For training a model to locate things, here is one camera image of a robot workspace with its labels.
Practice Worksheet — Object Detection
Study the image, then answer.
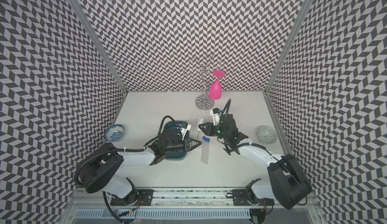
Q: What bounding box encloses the chrome wire glass rack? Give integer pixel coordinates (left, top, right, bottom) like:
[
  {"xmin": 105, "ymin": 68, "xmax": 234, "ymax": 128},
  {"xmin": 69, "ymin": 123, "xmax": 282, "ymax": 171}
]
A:
[{"xmin": 182, "ymin": 54, "xmax": 224, "ymax": 111}]

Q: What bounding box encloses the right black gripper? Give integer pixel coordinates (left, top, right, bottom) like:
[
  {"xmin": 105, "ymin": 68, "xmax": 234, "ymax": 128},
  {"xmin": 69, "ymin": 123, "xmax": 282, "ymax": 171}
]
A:
[{"xmin": 199, "ymin": 122, "xmax": 229, "ymax": 139}]

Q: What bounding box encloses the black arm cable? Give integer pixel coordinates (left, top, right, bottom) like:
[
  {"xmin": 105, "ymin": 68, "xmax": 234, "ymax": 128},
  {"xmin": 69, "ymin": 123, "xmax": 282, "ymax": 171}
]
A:
[
  {"xmin": 74, "ymin": 115, "xmax": 182, "ymax": 224},
  {"xmin": 222, "ymin": 98, "xmax": 309, "ymax": 206}
]

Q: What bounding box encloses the blue capped test tube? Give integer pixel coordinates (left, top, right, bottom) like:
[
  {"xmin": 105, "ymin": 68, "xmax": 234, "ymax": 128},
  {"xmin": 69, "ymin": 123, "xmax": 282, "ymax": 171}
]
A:
[
  {"xmin": 197, "ymin": 118, "xmax": 204, "ymax": 140},
  {"xmin": 204, "ymin": 138, "xmax": 210, "ymax": 165},
  {"xmin": 201, "ymin": 136, "xmax": 207, "ymax": 163}
]

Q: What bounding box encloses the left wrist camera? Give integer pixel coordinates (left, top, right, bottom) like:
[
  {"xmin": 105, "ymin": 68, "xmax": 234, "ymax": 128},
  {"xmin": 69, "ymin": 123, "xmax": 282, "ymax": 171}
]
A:
[{"xmin": 177, "ymin": 121, "xmax": 191, "ymax": 139}]

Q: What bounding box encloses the teal rectangular plastic tray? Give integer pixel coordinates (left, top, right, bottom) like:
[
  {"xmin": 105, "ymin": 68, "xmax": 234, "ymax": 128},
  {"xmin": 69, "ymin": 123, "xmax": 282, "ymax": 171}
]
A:
[{"xmin": 157, "ymin": 121, "xmax": 190, "ymax": 160}]

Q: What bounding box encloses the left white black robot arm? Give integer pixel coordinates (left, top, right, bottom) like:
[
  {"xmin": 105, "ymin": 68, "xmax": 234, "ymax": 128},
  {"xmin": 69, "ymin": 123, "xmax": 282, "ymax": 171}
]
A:
[{"xmin": 74, "ymin": 132, "xmax": 202, "ymax": 199}]

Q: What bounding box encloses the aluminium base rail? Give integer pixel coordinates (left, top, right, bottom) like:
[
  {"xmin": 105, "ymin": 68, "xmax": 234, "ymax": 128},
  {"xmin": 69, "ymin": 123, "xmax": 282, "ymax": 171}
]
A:
[{"xmin": 59, "ymin": 187, "xmax": 326, "ymax": 224}]

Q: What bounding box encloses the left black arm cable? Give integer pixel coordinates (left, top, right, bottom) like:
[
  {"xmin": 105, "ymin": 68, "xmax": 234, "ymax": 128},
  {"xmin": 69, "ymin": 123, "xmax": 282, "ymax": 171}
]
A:
[{"xmin": 74, "ymin": 115, "xmax": 182, "ymax": 224}]

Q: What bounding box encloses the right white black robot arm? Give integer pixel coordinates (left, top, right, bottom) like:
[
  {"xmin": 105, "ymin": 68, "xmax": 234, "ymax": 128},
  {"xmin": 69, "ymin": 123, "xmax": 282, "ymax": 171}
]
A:
[{"xmin": 198, "ymin": 117, "xmax": 312, "ymax": 209}]

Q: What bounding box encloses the blue patterned small bowl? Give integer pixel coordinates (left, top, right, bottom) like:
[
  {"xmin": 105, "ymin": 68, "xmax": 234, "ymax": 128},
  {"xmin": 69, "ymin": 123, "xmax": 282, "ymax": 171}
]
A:
[{"xmin": 103, "ymin": 124, "xmax": 125, "ymax": 142}]

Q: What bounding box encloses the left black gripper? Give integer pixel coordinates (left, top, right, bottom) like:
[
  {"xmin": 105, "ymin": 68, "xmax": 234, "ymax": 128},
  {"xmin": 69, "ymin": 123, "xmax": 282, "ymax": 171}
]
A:
[{"xmin": 165, "ymin": 138, "xmax": 203, "ymax": 153}]

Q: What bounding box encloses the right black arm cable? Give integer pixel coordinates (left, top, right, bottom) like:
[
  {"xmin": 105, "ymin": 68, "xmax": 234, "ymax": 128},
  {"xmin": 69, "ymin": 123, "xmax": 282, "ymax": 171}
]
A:
[{"xmin": 222, "ymin": 98, "xmax": 309, "ymax": 206}]

